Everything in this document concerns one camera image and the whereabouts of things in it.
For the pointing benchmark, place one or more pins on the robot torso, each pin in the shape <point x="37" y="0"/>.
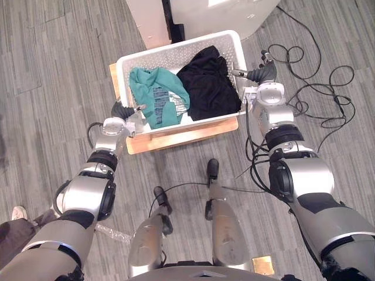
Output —
<point x="205" y="275"/>

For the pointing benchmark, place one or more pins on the person's leg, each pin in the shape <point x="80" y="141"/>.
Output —
<point x="11" y="234"/>

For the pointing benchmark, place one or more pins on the white perforated laundry basket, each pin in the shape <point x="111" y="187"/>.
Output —
<point x="175" y="55"/>

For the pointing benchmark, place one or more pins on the white washing machine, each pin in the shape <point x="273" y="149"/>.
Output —
<point x="222" y="17"/>

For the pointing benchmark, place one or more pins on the person's shoe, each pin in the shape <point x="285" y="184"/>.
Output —
<point x="19" y="212"/>

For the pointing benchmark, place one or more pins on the white cabinet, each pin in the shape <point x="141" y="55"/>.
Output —
<point x="149" y="20"/>

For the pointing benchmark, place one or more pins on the brass floor plate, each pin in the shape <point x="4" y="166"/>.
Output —
<point x="262" y="265"/>

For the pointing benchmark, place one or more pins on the black garment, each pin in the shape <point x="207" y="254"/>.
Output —
<point x="208" y="85"/>

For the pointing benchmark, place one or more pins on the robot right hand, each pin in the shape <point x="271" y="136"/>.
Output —
<point x="263" y="73"/>

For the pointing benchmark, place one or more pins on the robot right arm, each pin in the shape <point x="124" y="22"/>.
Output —
<point x="310" y="178"/>

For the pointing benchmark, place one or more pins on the teal printed garment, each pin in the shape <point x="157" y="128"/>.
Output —
<point x="158" y="85"/>

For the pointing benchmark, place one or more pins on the robot right leg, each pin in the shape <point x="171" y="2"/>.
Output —
<point x="225" y="228"/>

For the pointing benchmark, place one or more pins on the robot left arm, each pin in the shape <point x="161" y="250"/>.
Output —
<point x="85" y="196"/>

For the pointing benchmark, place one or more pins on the clear plastic wrap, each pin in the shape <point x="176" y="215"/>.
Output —
<point x="114" y="233"/>

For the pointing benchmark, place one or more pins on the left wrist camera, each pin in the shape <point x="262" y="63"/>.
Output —
<point x="136" y="126"/>

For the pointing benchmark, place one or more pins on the robot left leg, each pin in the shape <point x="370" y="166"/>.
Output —
<point x="149" y="237"/>

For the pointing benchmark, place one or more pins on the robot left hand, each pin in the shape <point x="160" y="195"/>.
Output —
<point x="121" y="110"/>

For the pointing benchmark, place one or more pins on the robot leg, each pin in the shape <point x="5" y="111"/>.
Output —
<point x="149" y="237"/>
<point x="225" y="228"/>

